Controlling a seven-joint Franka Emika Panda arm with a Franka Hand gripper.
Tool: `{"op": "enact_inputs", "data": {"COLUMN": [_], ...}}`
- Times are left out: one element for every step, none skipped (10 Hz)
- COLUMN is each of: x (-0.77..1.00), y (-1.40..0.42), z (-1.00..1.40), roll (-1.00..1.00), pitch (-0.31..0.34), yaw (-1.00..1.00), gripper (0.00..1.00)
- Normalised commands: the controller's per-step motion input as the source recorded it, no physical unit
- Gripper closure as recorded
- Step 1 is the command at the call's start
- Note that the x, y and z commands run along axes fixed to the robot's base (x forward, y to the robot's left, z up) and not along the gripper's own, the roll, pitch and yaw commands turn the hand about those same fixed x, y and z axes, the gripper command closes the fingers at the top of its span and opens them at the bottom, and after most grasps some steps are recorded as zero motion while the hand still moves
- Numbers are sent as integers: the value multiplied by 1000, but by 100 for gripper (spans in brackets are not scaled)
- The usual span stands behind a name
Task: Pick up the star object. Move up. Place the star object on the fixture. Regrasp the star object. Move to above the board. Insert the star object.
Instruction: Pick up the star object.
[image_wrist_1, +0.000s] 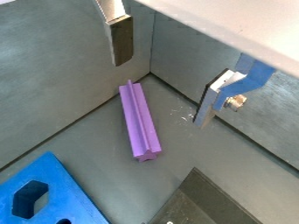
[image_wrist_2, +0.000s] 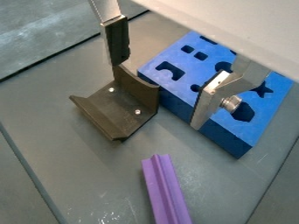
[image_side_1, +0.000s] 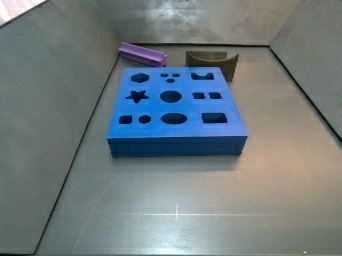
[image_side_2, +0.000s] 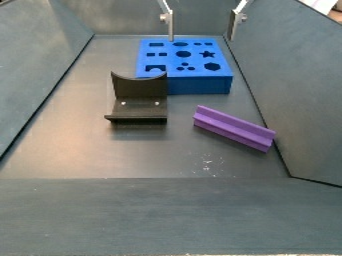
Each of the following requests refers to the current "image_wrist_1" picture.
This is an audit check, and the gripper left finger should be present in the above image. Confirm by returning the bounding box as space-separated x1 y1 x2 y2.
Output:
93 0 133 67

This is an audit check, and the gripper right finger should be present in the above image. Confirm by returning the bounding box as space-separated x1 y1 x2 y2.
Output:
193 53 276 128

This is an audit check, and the purple star-shaped bar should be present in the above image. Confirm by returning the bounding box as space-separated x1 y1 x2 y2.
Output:
119 80 161 162

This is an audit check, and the black angled fixture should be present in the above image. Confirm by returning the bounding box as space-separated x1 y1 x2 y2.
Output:
148 167 263 224

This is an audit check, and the blue foam shape board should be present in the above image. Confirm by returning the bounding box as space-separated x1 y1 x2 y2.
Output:
0 152 109 224

